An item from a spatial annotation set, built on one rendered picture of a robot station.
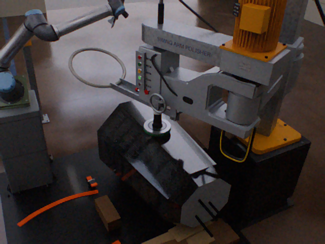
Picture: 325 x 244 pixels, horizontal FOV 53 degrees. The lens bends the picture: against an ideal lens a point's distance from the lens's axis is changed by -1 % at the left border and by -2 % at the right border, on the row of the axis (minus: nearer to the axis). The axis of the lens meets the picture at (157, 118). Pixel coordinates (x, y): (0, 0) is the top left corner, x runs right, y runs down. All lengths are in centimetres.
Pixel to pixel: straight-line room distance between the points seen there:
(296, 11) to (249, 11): 74
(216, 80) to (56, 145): 240
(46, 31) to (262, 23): 144
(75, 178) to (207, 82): 190
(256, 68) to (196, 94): 47
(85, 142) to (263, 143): 207
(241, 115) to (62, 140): 249
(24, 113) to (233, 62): 181
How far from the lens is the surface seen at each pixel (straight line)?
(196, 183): 227
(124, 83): 275
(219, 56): 191
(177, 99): 221
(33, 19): 249
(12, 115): 295
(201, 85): 206
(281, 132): 290
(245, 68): 184
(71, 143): 392
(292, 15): 241
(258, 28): 170
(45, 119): 439
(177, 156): 240
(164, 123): 263
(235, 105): 199
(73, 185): 336
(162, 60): 219
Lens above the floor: 234
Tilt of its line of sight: 33 degrees down
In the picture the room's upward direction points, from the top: 2 degrees clockwise
